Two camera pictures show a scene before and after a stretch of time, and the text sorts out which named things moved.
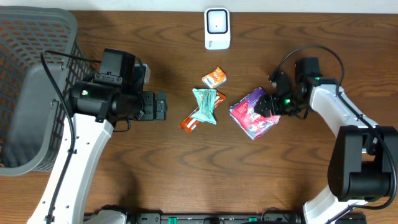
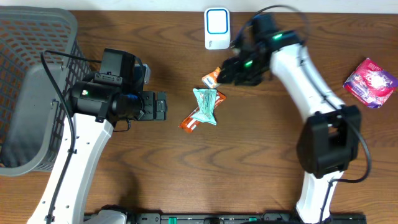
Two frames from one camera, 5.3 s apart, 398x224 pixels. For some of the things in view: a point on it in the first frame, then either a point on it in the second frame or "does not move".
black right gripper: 270,104 → 237,70
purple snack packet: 254,123 → 370,84
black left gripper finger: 160,114 does not move
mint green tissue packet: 206,98 does not move
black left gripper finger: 161,98 does not move
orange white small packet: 216,78 does not move
